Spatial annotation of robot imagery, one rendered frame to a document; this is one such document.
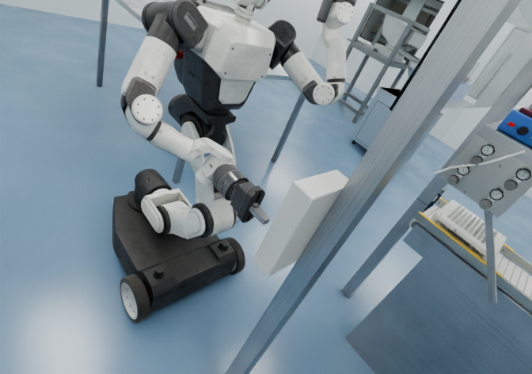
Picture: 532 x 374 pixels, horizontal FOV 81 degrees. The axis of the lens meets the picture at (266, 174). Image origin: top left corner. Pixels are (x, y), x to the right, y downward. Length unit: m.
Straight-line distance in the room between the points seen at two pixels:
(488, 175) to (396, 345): 0.92
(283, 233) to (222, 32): 0.61
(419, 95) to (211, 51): 0.62
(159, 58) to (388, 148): 0.62
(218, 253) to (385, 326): 0.87
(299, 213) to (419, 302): 1.04
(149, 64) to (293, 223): 0.55
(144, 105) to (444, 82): 0.67
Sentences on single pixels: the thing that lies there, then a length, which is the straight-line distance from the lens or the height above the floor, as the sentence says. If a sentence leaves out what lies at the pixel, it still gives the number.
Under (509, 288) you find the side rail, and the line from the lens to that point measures 1.43.
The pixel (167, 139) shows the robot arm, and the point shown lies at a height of 0.95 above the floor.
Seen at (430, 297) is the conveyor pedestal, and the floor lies 0.56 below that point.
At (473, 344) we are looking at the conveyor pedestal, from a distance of 1.62.
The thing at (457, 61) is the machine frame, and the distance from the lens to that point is 0.62.
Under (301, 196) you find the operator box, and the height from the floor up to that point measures 1.07.
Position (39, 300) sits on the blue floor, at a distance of 1.68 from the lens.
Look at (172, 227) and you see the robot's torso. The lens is 1.54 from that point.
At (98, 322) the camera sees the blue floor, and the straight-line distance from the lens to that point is 1.61.
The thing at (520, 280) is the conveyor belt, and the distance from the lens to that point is 1.59.
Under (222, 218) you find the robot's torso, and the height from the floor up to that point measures 0.57.
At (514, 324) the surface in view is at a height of 0.74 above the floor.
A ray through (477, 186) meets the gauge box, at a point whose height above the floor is 1.07.
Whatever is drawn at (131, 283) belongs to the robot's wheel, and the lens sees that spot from 1.47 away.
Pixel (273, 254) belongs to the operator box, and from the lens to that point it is 0.75.
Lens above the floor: 1.42
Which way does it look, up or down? 32 degrees down
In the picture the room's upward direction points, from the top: 24 degrees clockwise
